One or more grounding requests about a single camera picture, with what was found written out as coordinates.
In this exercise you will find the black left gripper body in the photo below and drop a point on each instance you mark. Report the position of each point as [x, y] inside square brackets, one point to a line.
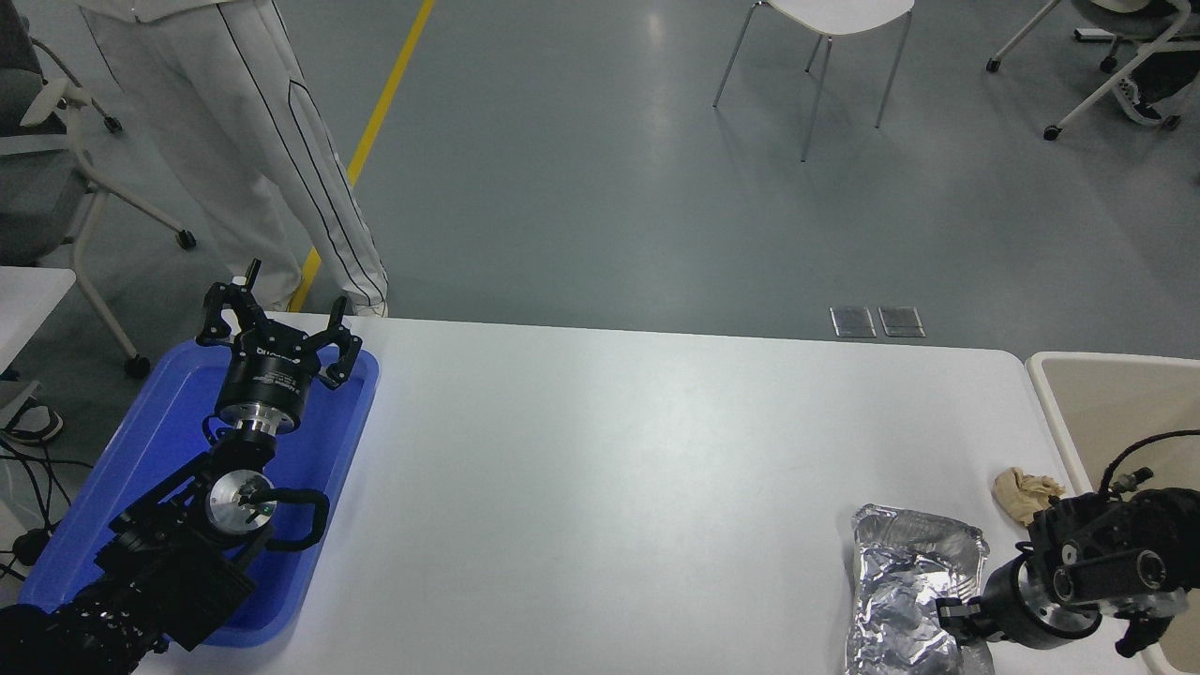
[267, 380]

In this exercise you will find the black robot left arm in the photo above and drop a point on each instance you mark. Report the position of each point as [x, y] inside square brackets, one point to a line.
[169, 562]

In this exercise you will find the small white table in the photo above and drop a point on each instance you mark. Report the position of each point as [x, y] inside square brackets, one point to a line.
[28, 305]

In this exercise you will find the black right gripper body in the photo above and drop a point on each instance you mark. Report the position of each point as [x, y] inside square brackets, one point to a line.
[1005, 605]

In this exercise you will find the large pale bin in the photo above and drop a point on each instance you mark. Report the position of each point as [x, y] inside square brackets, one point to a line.
[1097, 403]

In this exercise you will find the white chair with metal legs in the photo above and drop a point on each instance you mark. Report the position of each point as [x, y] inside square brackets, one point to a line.
[844, 11]

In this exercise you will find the white-framed office chair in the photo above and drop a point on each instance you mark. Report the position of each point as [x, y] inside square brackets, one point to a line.
[1106, 89]

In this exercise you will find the metal floor socket plate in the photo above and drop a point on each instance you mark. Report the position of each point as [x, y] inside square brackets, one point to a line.
[902, 321]
[853, 322]

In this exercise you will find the black and white shoe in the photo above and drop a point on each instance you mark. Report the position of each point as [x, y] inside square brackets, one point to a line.
[36, 424]

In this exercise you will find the crumpled tan paper ball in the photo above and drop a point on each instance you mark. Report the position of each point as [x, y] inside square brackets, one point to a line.
[1022, 489]

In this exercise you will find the blue plastic tray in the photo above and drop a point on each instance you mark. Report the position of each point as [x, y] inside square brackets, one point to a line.
[319, 441]

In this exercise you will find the seated person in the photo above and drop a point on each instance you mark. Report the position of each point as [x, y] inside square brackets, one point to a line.
[1162, 80]

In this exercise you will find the standing person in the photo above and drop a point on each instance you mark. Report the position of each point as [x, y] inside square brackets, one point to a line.
[253, 169]

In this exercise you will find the grey office chair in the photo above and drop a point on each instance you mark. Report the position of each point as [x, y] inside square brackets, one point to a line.
[37, 178]

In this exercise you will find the foil tray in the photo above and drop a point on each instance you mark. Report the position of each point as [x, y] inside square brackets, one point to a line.
[905, 562]

